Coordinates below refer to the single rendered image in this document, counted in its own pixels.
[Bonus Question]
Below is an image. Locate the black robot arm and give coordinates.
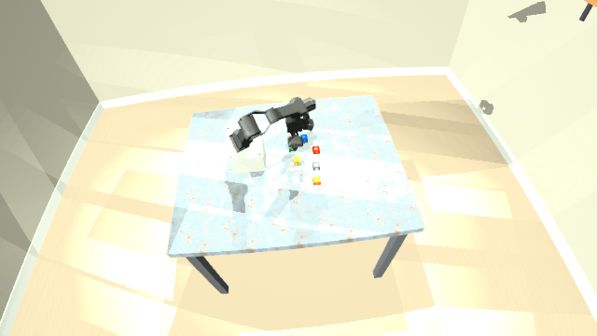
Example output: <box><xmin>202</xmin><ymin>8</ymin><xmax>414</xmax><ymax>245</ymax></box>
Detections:
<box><xmin>229</xmin><ymin>96</ymin><xmax>316</xmax><ymax>153</ymax></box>

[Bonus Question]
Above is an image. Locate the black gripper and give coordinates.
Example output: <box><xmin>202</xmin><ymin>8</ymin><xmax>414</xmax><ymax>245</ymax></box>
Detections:
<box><xmin>285</xmin><ymin>119</ymin><xmax>303</xmax><ymax>150</ymax></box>

